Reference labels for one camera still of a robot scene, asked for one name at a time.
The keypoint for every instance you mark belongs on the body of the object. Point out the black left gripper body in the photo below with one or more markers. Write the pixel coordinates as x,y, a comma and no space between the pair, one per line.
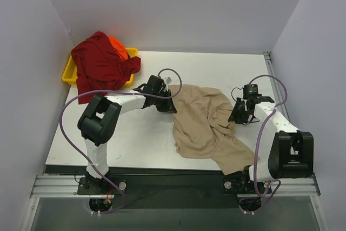
164,104

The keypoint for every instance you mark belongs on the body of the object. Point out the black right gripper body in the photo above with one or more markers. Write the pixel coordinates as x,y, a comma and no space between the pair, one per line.
239,112

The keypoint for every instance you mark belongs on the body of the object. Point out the beige t shirt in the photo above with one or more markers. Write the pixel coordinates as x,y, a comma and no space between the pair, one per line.
202,130

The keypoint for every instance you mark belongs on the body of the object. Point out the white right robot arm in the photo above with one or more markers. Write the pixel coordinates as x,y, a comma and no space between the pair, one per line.
282,151

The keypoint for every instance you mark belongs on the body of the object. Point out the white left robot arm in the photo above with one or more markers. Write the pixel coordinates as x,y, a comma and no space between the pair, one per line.
98,121

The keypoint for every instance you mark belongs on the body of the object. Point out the orange t shirt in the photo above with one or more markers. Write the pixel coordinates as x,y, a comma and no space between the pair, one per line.
119,48

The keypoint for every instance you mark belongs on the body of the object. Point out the dark red t shirt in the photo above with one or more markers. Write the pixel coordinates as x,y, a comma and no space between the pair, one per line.
99,67

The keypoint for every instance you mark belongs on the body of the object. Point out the yellow plastic bin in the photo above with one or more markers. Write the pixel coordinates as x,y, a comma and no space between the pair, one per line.
70,72

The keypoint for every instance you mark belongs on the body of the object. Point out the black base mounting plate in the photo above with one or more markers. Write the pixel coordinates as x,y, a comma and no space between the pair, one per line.
179,189

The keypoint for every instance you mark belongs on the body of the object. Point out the aluminium frame rail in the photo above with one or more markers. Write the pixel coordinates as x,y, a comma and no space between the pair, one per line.
65,186

